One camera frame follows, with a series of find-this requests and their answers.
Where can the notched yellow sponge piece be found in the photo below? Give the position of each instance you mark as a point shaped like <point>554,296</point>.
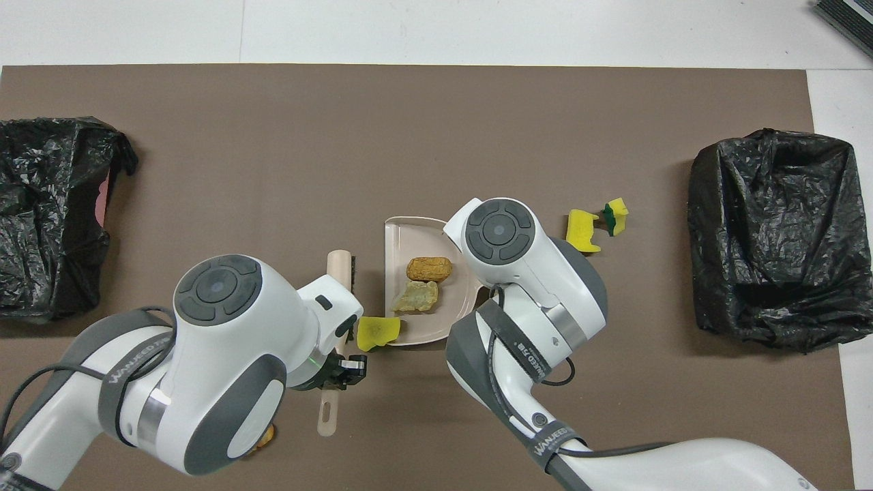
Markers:
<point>581,232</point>

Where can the beige hand brush black bristles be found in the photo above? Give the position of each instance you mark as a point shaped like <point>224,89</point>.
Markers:
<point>339,266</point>

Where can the black-bagged bin with pink patch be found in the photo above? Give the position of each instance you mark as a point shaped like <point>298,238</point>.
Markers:
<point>41,170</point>

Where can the orange striped croissant piece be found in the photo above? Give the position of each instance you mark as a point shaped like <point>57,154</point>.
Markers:
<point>267,436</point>

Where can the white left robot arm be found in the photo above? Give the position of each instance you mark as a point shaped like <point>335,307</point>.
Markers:
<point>218,293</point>

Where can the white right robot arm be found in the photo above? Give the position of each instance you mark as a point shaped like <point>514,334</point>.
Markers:
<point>501,232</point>

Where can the beige plastic dustpan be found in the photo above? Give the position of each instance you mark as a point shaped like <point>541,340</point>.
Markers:
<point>399,245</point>

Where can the plain yellow sponge piece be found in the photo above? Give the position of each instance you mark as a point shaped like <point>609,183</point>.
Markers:
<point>378,333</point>

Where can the grey ribbed object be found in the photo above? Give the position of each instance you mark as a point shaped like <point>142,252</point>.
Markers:
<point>849,20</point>

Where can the brown paper table mat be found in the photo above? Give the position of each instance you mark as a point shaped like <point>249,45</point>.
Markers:
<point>436,102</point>

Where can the golden brown bread roll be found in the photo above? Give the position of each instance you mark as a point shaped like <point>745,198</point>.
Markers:
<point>430,269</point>

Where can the small yellow green sponge piece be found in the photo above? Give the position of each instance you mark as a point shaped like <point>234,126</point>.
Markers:
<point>618,210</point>

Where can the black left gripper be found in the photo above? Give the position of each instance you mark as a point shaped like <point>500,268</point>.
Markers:
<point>320,372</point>

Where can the pale ridged foam chunk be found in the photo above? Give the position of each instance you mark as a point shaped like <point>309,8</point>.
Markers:
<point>415,297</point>

